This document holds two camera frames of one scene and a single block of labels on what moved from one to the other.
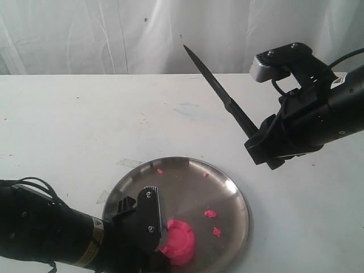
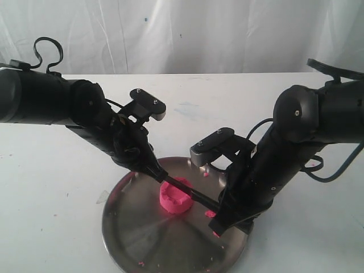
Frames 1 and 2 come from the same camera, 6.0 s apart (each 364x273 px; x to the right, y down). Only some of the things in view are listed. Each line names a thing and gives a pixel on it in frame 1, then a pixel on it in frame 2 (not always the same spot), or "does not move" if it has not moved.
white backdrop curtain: (147, 37) does not move
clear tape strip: (102, 197) does not move
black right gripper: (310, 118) -> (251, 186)
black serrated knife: (230, 105) -> (194, 193)
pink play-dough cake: (181, 242) -> (174, 201)
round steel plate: (201, 194) does not move
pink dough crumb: (210, 214) does not move
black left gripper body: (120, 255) -> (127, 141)
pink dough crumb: (216, 232) does not move
